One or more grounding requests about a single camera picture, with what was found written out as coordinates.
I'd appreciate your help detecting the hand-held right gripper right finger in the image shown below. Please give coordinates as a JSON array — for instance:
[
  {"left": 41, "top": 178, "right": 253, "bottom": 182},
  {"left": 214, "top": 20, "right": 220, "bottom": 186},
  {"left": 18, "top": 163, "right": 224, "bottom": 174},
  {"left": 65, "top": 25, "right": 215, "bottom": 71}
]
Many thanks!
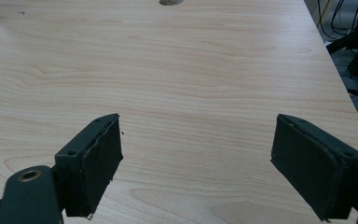
[{"left": 269, "top": 113, "right": 358, "bottom": 222}]

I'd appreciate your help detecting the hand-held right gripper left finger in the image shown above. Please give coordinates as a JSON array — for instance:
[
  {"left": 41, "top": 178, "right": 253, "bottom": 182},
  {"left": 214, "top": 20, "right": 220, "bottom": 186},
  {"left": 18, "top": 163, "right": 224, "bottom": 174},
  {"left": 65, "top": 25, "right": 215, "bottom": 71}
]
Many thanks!
[{"left": 54, "top": 113, "right": 124, "bottom": 218}]

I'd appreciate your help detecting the black cable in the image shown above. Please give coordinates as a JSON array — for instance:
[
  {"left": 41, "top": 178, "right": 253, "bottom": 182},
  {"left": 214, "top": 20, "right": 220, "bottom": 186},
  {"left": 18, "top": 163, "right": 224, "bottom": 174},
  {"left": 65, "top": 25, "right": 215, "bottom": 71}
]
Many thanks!
[{"left": 316, "top": 0, "right": 358, "bottom": 41}]

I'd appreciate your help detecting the grey round cable hole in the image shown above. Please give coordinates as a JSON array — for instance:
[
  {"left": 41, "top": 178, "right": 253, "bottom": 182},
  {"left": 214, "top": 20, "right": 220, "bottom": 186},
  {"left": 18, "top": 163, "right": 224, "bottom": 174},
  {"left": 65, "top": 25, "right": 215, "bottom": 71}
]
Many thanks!
[{"left": 158, "top": 0, "right": 185, "bottom": 7}]

